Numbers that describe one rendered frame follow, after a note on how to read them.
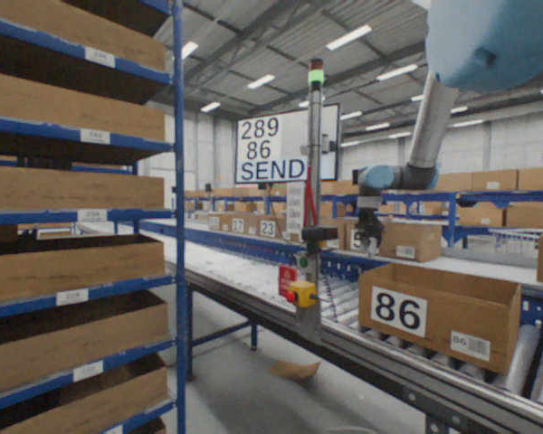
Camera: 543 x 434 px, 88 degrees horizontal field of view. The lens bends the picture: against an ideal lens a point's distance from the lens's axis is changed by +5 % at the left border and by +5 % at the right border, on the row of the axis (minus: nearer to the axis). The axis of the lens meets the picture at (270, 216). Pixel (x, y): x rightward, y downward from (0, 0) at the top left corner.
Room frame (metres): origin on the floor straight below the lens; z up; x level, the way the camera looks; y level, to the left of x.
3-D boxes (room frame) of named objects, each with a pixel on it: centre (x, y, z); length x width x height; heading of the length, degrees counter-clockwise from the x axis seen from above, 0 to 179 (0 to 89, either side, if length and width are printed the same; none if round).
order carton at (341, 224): (1.82, -0.40, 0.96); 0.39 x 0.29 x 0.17; 42
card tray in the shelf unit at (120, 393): (0.85, 0.57, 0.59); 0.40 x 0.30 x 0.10; 130
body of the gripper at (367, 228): (1.12, -0.40, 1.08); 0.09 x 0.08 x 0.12; 133
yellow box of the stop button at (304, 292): (0.93, -0.13, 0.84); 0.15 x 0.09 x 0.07; 42
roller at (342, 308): (1.17, -0.37, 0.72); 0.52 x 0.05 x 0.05; 132
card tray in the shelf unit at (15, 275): (0.84, 0.58, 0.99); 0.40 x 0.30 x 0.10; 128
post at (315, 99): (1.00, -0.15, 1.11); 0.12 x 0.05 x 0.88; 42
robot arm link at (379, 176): (1.01, -0.39, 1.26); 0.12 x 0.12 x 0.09; 80
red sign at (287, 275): (1.04, -0.09, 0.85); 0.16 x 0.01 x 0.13; 42
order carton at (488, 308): (0.89, -0.54, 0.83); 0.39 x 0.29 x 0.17; 44
